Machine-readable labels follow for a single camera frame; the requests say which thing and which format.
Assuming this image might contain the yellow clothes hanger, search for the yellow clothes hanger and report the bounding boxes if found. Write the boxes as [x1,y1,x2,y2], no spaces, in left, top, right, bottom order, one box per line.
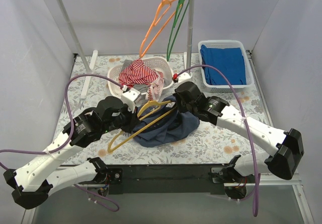
[107,83,179,153]

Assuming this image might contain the navy blue tank top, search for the navy blue tank top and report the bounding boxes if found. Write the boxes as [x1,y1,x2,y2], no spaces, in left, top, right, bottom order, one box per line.
[132,105,200,147]

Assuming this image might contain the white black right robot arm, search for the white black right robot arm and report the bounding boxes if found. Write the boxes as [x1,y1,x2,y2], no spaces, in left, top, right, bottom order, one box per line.
[174,82,304,183]

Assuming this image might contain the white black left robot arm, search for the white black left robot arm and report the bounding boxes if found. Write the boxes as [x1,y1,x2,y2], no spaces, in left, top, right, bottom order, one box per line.
[4,96,138,209]

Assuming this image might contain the orange clothes hanger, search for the orange clothes hanger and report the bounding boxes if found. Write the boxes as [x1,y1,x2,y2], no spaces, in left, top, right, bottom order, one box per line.
[139,0,185,58]

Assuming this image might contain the green clothes hanger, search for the green clothes hanger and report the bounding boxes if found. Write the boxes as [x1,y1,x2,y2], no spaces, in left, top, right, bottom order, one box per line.
[166,0,190,61]

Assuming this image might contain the grey garment in basket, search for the grey garment in basket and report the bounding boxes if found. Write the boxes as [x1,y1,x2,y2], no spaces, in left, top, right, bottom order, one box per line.
[118,59,151,93]

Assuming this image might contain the silver clothes rack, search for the silver clothes rack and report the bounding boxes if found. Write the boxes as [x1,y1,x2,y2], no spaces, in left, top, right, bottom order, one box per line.
[52,0,197,101]

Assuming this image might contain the white oval laundry basket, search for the white oval laundry basket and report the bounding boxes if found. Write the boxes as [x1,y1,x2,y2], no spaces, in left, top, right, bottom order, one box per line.
[107,56,174,100]

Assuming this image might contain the red white striped garment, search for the red white striped garment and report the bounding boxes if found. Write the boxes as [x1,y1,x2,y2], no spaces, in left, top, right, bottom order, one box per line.
[118,58,164,101]

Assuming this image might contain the floral table mat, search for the floral table mat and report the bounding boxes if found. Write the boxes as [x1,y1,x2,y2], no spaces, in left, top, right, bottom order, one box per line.
[52,53,270,165]

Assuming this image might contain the blue folded cloth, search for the blue folded cloth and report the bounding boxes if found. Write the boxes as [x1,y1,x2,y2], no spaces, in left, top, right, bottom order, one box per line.
[200,45,247,85]

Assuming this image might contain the white rectangular basket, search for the white rectangular basket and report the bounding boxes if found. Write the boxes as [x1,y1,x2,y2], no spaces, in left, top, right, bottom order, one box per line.
[198,40,255,93]

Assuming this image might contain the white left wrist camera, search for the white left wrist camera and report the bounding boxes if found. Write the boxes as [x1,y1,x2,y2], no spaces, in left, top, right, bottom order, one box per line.
[121,85,141,113]

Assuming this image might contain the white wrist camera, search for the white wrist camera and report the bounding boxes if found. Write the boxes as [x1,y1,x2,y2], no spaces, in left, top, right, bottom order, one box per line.
[121,85,141,113]
[172,72,192,84]

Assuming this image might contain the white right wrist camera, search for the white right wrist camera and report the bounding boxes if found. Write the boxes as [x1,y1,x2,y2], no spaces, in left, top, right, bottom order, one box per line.
[172,72,192,84]

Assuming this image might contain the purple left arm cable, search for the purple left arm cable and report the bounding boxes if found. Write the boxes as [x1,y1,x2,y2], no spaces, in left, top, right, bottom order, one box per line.
[0,73,129,212]

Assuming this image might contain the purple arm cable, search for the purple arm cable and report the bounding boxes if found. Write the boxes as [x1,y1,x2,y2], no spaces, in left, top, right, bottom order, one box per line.
[176,64,261,217]
[0,73,129,212]

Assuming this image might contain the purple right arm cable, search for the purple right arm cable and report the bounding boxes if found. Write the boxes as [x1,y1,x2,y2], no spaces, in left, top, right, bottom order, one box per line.
[176,64,261,217]

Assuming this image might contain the aluminium frame rail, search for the aluminium frame rail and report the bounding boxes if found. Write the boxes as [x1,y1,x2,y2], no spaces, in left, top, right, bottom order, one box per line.
[21,165,84,224]

